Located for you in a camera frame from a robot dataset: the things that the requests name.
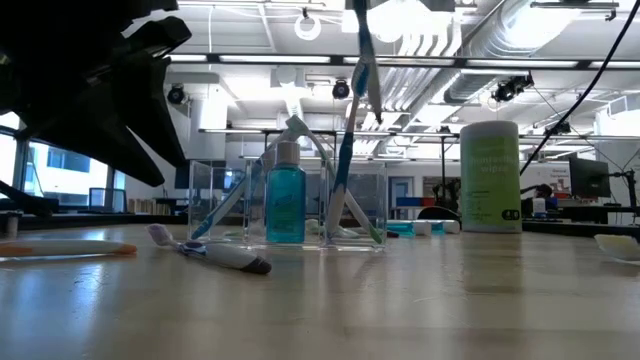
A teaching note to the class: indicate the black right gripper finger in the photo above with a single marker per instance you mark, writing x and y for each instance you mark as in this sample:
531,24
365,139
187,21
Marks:
364,30
376,90

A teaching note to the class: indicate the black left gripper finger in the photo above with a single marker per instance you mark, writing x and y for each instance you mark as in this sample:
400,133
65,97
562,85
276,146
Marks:
100,135
150,100

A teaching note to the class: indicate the purple white toothbrush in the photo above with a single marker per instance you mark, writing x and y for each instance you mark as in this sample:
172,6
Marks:
225,255

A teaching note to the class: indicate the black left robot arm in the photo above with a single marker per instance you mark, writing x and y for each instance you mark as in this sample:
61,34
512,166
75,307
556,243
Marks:
25,202

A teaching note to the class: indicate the black monitor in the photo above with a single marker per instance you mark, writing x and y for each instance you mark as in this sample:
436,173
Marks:
590,177

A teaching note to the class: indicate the black overhead rail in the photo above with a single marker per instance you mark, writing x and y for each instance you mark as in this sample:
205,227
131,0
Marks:
450,62

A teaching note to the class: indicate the small white cylinder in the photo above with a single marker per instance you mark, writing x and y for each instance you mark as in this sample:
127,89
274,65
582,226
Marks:
12,225

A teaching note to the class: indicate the black ceiling camera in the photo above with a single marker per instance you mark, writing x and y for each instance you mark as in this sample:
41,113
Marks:
341,90
176,95
510,89

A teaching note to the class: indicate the black aluminium table frame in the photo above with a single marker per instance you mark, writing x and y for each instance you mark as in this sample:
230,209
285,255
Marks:
100,220

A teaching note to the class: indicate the green disinfecting wipes canister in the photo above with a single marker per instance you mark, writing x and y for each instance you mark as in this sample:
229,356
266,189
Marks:
490,200

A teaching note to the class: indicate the person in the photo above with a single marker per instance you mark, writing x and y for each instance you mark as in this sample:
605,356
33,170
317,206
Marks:
540,197

